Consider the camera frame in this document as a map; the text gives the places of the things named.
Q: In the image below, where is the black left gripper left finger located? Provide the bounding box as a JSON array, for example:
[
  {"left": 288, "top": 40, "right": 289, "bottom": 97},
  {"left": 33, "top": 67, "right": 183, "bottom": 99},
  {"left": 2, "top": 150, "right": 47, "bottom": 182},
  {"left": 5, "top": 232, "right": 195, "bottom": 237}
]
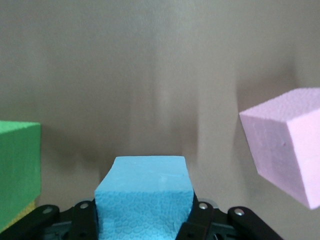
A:
[{"left": 0, "top": 197, "right": 101, "bottom": 240}]

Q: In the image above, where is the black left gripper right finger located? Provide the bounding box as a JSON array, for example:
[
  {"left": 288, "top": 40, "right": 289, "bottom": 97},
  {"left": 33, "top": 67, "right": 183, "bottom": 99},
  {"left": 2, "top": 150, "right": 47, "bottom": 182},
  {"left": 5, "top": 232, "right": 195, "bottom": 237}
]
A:
[{"left": 176, "top": 193, "right": 286, "bottom": 240}]

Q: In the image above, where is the yellow foam cube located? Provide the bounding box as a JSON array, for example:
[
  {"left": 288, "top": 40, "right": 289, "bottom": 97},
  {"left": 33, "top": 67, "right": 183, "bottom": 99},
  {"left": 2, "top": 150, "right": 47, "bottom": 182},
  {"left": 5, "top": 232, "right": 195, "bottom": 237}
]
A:
[{"left": 3, "top": 198, "right": 38, "bottom": 232}]

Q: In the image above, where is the blue foam cube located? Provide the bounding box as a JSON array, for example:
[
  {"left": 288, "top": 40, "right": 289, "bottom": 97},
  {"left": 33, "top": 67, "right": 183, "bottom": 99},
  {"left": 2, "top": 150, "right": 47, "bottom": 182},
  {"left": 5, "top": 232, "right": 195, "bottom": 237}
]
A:
[{"left": 94, "top": 156, "right": 196, "bottom": 240}]

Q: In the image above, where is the green foam cube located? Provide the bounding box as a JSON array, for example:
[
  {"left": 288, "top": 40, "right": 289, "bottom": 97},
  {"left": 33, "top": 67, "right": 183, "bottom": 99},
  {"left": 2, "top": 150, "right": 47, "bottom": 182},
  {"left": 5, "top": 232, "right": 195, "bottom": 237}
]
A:
[{"left": 0, "top": 120, "right": 42, "bottom": 231}]

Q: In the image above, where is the pink foam cube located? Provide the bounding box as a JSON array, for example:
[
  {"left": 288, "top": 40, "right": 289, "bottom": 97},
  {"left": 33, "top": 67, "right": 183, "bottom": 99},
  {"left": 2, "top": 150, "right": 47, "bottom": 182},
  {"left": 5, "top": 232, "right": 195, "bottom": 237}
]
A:
[{"left": 239, "top": 87, "right": 320, "bottom": 210}]

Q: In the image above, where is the brown table cover mat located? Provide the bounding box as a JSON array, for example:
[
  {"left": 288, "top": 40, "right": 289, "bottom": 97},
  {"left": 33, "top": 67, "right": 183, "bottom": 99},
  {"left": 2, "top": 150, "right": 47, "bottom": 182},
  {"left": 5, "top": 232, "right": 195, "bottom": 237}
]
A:
[{"left": 0, "top": 0, "right": 320, "bottom": 240}]

